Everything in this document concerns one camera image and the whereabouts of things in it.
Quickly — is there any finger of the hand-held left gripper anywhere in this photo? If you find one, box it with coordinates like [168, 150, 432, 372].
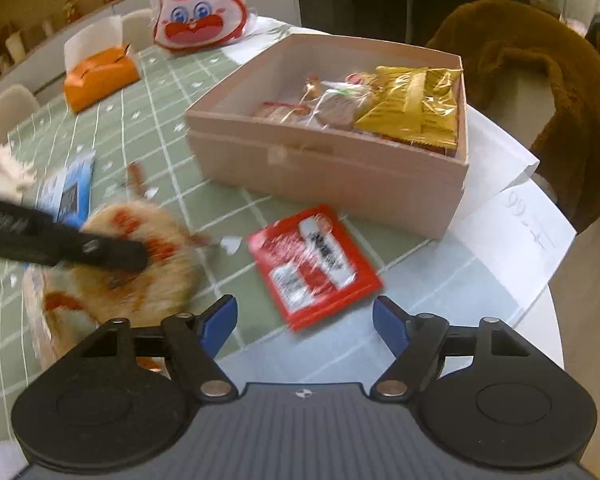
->
[55, 226, 149, 273]

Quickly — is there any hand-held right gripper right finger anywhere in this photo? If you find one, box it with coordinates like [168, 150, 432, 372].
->
[371, 296, 531, 402]

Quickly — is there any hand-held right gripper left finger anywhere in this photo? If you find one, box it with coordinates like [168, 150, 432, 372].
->
[82, 295, 239, 402]

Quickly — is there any sesame roll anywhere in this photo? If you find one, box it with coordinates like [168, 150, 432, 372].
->
[22, 199, 203, 368]

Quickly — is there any small red sauce packet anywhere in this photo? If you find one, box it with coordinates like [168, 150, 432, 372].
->
[246, 203, 385, 332]

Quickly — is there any pink cardboard box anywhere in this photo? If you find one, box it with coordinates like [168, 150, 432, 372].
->
[184, 34, 470, 241]

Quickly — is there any golden yellow snack packet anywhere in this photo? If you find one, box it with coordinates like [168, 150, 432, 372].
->
[354, 65, 465, 151]

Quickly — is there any cream cloth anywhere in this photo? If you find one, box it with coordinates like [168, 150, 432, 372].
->
[0, 144, 38, 198]

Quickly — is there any blue snack packet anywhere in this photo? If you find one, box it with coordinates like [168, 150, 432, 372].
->
[34, 150, 97, 228]

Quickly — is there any small clear candy packet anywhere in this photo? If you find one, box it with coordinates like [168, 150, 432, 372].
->
[126, 161, 148, 198]

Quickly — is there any green grid tablecloth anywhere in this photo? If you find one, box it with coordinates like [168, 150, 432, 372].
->
[0, 15, 433, 413]

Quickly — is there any white chair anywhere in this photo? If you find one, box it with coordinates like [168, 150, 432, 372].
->
[121, 7, 157, 54]
[0, 84, 42, 150]

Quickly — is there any white paper sheet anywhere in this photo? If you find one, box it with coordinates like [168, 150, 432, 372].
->
[462, 104, 541, 221]
[452, 175, 579, 312]

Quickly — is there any orange tissue box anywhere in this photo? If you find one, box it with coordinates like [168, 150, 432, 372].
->
[62, 15, 142, 114]

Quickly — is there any clear wrapped snack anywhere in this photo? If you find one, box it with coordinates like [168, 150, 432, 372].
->
[311, 79, 377, 130]

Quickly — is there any red white bunny bag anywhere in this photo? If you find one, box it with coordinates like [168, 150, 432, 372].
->
[151, 0, 249, 54]

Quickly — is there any wall shelf with figurines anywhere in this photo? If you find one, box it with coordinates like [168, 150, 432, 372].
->
[0, 0, 161, 96]

